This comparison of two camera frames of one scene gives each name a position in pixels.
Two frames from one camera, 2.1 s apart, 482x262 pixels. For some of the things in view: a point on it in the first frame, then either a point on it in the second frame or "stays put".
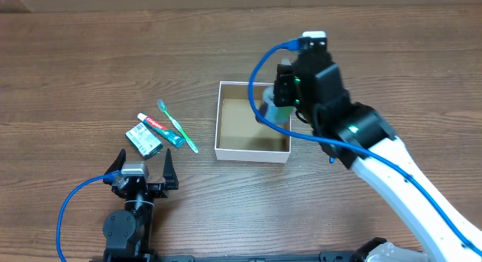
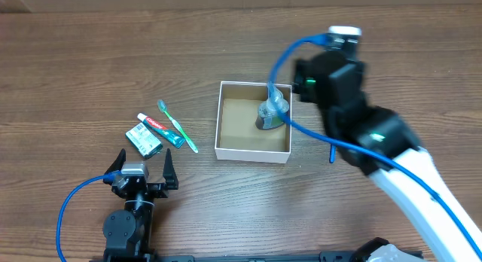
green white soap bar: (144, 141) stays put
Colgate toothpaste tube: (166, 134) stays put
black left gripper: (154, 188) stays put
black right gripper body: (283, 90) to (299, 80)
